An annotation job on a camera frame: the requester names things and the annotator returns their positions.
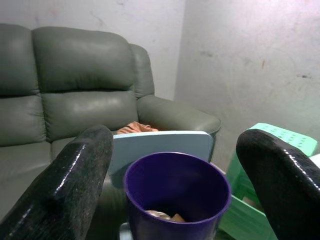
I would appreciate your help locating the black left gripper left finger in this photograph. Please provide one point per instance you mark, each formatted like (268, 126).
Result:
(62, 185)

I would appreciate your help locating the light blue small table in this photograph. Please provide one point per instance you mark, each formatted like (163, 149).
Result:
(160, 147)

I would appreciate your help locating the crumpled brown paper trash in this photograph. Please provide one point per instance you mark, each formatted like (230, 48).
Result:
(166, 215)

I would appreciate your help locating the grey-green leather sofa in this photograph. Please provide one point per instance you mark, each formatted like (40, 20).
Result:
(75, 95)

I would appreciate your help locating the green plastic stool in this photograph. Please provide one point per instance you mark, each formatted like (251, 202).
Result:
(240, 180)

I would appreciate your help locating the purple plastic rubbish bin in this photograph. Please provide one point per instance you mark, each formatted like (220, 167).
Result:
(175, 185)

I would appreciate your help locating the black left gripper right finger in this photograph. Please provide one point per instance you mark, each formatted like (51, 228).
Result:
(282, 180)

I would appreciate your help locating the orange cloth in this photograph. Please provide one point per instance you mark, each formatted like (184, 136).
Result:
(136, 128)

